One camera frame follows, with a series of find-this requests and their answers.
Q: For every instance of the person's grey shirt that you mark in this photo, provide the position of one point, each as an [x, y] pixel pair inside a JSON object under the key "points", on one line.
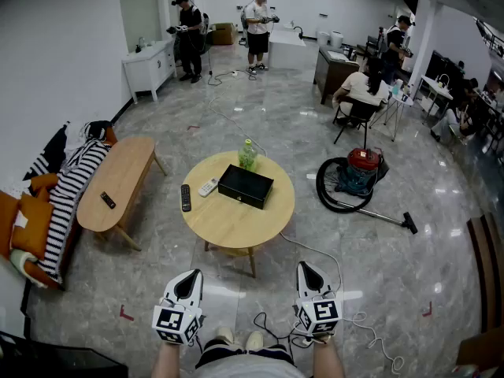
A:
{"points": [[244, 368]]}

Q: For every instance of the round wooden table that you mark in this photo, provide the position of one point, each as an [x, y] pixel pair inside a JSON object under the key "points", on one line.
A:
{"points": [[236, 227]]}

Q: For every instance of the striped knitted blanket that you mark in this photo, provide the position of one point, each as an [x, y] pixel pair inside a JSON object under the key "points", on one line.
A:
{"points": [[63, 195]]}

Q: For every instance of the large black case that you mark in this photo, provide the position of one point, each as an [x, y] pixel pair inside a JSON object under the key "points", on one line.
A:
{"points": [[59, 362]]}

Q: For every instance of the person's left shoe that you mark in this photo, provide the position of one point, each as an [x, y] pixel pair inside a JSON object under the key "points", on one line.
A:
{"points": [[224, 335]]}

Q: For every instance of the dark wooden desk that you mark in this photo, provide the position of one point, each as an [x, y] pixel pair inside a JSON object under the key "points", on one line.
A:
{"points": [[334, 73]]}

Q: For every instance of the black chair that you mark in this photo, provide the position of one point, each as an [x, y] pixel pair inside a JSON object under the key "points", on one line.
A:
{"points": [[358, 110]]}

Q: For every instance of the black remote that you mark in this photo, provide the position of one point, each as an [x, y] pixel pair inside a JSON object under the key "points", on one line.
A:
{"points": [[108, 200]]}

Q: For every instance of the brown wooden platform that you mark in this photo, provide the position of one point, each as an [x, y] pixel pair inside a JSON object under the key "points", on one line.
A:
{"points": [[486, 270]]}

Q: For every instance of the white bin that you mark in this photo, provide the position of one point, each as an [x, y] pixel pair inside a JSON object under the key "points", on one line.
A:
{"points": [[323, 38], [336, 39]]}

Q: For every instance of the green plastic bottle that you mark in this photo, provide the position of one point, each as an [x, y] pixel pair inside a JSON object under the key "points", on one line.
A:
{"points": [[247, 158]]}

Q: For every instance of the red vacuum cleaner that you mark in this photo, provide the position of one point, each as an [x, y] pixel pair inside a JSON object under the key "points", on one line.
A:
{"points": [[360, 164]]}

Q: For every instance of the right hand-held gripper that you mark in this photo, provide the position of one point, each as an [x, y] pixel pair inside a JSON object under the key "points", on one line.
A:
{"points": [[319, 315]]}

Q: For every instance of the white counter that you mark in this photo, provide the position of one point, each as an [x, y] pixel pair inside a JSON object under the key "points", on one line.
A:
{"points": [[285, 51]]}

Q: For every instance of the vacuum wand with nozzle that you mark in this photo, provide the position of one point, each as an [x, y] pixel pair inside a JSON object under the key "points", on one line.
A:
{"points": [[378, 215]]}

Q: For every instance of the small orange cushion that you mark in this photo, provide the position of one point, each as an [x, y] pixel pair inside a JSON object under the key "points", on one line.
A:
{"points": [[43, 181]]}

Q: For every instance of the person's left forearm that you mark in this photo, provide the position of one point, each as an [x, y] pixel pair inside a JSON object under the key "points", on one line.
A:
{"points": [[167, 362]]}

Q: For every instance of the white remote control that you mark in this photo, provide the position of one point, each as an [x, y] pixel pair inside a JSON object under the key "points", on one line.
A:
{"points": [[208, 187]]}

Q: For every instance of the dark blanket with white stripes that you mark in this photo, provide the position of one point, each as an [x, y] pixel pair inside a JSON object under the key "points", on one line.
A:
{"points": [[49, 152]]}

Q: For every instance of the person's right shoe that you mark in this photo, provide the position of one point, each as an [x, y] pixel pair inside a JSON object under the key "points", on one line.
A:
{"points": [[254, 340]]}

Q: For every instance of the white cabinet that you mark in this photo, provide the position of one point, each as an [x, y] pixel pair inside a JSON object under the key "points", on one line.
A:
{"points": [[147, 67]]}

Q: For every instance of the large orange cushion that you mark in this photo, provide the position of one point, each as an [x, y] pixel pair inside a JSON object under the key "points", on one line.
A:
{"points": [[33, 227]]}

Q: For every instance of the person's black shorts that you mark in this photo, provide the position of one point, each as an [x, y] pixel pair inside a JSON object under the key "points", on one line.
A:
{"points": [[220, 349]]}

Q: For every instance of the person's shoe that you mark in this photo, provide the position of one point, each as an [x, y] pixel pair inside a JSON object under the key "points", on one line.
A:
{"points": [[254, 340], [224, 335]]}

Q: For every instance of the pale green cushion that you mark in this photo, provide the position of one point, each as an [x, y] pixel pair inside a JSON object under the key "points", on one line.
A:
{"points": [[21, 260]]}

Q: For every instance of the black box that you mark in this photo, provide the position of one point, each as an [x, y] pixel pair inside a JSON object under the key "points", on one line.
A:
{"points": [[244, 187]]}

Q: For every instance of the white cloth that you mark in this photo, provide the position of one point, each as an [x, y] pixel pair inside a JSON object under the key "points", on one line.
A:
{"points": [[75, 140]]}

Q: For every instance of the cardboard box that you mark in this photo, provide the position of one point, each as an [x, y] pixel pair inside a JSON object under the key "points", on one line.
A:
{"points": [[223, 34], [480, 353]]}

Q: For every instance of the small white round table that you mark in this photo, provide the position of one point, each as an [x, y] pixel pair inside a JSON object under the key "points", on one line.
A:
{"points": [[401, 98]]}

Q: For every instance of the person's right forearm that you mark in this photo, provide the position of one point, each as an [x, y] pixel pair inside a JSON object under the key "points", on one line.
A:
{"points": [[328, 358]]}

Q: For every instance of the oval wooden table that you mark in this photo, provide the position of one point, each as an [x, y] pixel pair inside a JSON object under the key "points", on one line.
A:
{"points": [[118, 171]]}

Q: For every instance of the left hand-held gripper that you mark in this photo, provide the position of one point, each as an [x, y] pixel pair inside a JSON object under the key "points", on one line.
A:
{"points": [[177, 323]]}

